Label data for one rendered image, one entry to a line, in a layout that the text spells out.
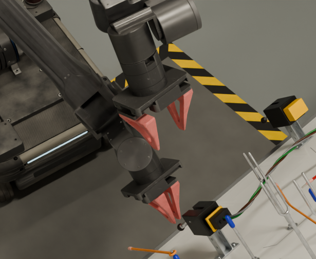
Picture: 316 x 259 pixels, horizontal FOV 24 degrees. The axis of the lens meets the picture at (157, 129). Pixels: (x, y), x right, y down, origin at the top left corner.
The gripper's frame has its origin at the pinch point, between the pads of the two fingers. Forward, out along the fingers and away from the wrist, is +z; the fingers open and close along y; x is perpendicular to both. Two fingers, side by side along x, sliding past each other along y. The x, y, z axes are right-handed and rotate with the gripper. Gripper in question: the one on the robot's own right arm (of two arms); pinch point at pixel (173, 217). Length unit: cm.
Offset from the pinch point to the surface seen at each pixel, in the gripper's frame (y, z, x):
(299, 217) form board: 9.8, 3.7, -21.6
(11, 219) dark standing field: 0, 23, 124
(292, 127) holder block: 33.3, 3.2, 3.4
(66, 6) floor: 75, -20, 169
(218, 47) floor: 104, 19, 127
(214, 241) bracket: -1.0, 2.0, -12.1
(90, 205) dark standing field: 23, 33, 113
